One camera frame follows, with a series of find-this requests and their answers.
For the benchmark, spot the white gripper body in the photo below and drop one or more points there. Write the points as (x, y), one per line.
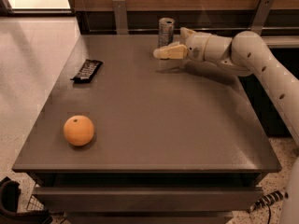
(196, 46)

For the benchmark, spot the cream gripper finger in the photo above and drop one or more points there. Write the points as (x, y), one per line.
(176, 52)
(186, 33)

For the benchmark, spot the silver redbull can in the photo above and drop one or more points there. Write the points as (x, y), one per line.
(166, 31)

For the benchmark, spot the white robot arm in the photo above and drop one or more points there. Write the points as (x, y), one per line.
(243, 55)

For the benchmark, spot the black candy bar wrapper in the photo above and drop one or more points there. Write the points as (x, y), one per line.
(87, 71)

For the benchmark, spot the grey drawer cabinet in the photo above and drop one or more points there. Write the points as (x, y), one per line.
(157, 124)

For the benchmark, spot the orange fruit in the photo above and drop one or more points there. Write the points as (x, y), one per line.
(78, 130)

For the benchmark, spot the striped power strip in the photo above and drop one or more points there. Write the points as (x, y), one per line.
(267, 200)

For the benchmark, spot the grey cabinet drawer front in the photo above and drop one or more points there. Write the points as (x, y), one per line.
(147, 199)

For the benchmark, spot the left metal bracket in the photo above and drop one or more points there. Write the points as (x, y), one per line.
(120, 16)

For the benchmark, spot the metal bracket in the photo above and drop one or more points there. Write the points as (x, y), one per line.
(120, 16)
(260, 15)

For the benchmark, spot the right metal bracket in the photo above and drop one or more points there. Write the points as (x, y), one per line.
(260, 15)

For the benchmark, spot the wire mesh basket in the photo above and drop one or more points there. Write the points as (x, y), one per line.
(34, 204)

